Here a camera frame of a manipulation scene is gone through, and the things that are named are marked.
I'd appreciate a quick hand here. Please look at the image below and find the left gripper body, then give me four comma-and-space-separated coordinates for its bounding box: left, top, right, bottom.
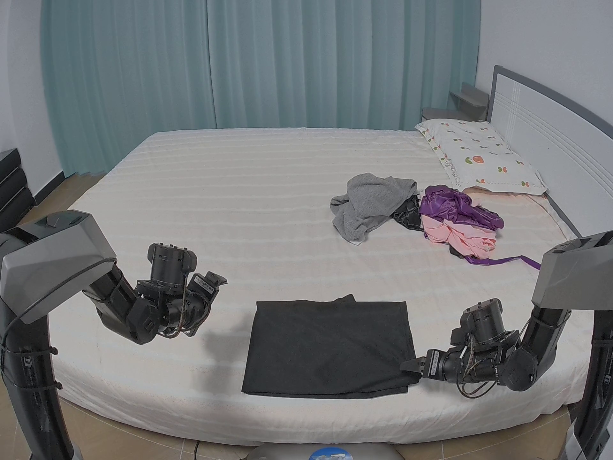
183, 291, 212, 328

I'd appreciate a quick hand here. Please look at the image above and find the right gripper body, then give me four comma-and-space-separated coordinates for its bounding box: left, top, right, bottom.
443, 352, 467, 383

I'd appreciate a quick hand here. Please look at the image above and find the black T-shirt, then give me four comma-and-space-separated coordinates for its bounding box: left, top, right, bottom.
241, 294, 416, 399

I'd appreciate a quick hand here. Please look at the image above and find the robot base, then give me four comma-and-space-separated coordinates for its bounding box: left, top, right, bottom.
246, 443, 400, 460

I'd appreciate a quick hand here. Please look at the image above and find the bed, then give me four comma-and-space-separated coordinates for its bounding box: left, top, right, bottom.
48, 64, 613, 449

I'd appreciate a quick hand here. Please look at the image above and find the pink garment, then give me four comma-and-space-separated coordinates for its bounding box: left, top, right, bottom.
421, 216, 498, 260

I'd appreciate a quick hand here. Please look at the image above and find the shiny black garment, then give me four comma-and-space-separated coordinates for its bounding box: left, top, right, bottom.
392, 195, 426, 232

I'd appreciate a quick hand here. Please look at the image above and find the purple garment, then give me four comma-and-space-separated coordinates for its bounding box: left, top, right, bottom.
419, 185, 542, 271

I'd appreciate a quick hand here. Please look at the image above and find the white printed pillow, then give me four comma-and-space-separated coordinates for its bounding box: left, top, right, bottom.
414, 119, 548, 196

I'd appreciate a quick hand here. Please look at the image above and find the black chest of drawers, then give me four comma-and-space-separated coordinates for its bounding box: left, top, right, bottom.
0, 148, 35, 233

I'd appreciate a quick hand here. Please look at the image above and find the blue-green curtain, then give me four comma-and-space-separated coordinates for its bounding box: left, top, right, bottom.
41, 0, 217, 177
207, 0, 482, 130

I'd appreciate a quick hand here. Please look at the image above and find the grey bedside table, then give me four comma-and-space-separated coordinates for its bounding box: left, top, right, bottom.
421, 83, 489, 122

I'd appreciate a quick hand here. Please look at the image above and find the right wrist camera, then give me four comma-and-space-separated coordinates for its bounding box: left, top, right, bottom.
424, 349, 446, 380

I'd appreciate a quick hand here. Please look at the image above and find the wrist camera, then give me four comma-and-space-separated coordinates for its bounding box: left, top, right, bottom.
424, 349, 446, 380
193, 271, 230, 304

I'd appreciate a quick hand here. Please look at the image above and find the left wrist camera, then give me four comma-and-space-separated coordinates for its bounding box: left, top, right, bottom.
193, 271, 230, 304

